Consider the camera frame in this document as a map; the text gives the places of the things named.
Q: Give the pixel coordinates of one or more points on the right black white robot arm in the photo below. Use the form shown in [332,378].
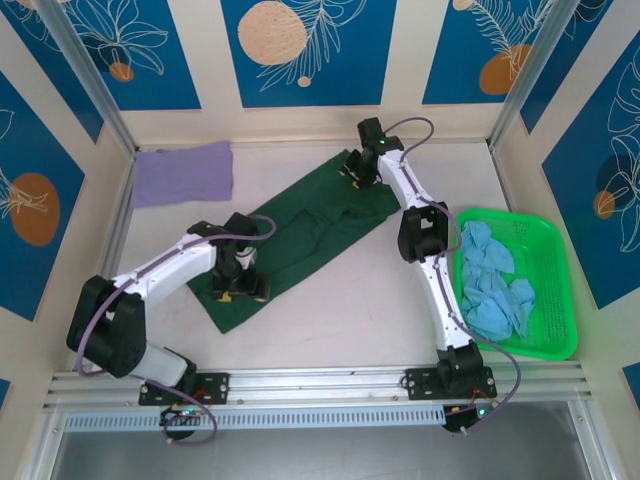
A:
[427,235]

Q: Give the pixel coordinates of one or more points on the purple folded t-shirt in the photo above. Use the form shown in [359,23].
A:
[180,175]

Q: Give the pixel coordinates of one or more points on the dark green t-shirt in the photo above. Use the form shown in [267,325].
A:
[310,225]

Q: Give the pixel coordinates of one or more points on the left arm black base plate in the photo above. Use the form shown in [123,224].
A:
[220,387]

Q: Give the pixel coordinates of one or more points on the aluminium mounting rail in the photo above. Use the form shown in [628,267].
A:
[320,385]

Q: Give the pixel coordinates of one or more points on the blue floral wall panel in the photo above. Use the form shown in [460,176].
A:
[450,50]
[575,200]
[350,75]
[30,150]
[165,75]

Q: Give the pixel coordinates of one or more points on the grey metal sheet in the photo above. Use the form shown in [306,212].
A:
[320,455]

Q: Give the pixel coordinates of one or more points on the aluminium frame post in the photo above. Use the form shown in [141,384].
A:
[515,100]
[105,100]

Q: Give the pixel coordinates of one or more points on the aluminium table edge rail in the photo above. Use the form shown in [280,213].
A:
[118,220]
[501,175]

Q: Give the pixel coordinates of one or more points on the green plastic basket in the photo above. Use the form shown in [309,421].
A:
[550,280]

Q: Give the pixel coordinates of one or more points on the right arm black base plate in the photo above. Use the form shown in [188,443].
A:
[420,382]

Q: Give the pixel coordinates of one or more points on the light blue t-shirt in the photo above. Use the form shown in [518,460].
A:
[487,295]

